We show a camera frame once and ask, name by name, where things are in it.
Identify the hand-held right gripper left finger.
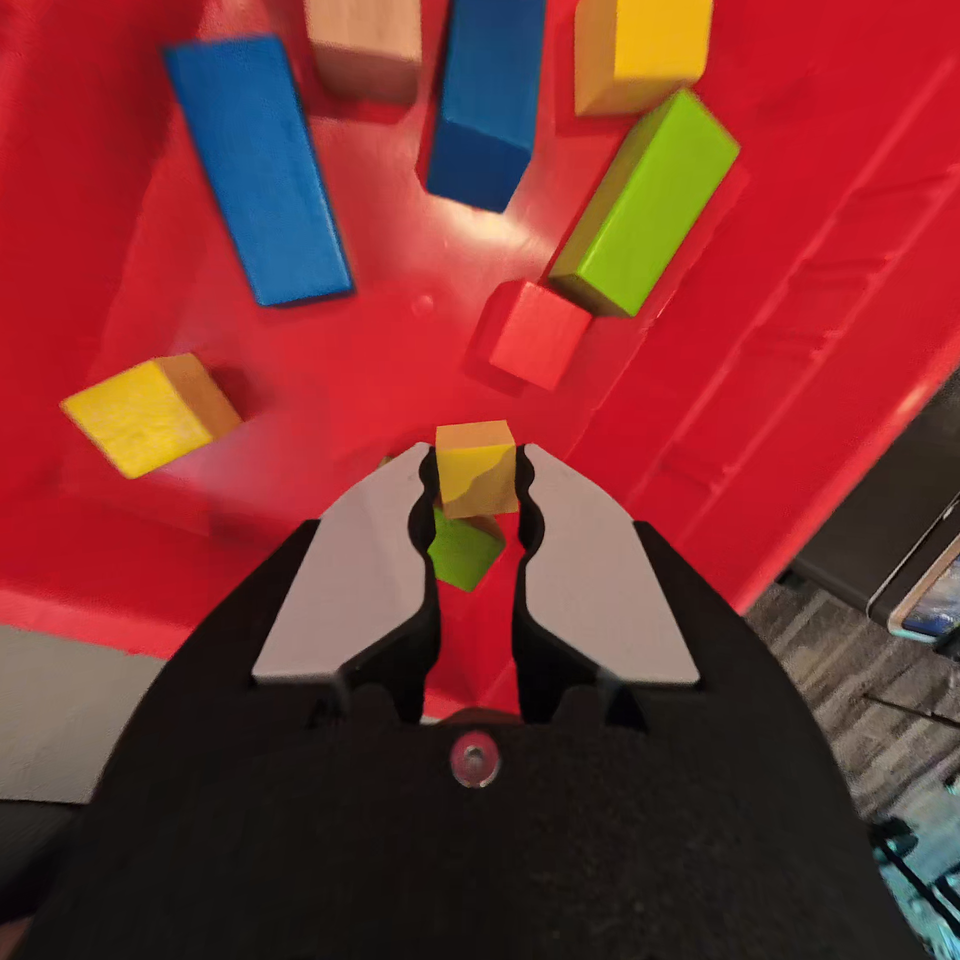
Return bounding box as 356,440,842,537
252,444,442,694

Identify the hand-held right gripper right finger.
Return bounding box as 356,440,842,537
510,443,700,694

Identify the yellow wooden block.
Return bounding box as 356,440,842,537
434,420,520,522

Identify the red plastic bin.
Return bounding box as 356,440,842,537
0,0,960,724

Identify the pile of coloured wooden blocks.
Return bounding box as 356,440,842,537
60,0,742,595

